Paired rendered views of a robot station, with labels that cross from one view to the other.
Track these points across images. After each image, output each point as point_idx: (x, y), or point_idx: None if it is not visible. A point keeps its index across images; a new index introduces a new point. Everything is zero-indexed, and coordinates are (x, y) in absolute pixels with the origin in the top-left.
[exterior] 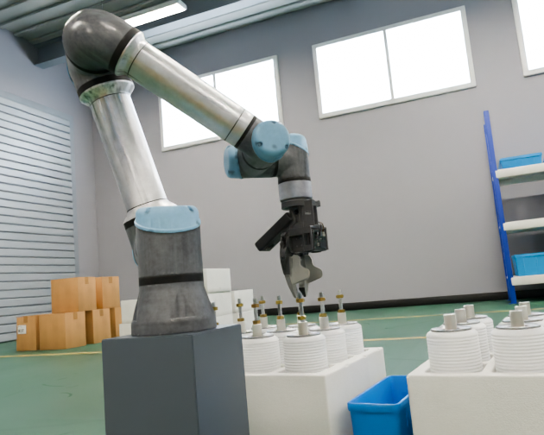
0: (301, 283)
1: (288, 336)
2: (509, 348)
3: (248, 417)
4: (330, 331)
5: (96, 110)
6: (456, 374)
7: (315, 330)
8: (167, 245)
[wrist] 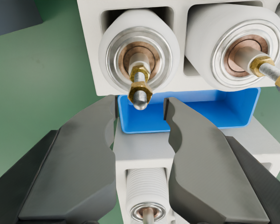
0: (172, 118)
1: (108, 46)
2: (131, 222)
3: (8, 33)
4: (209, 80)
5: None
6: (119, 186)
7: (212, 52)
8: None
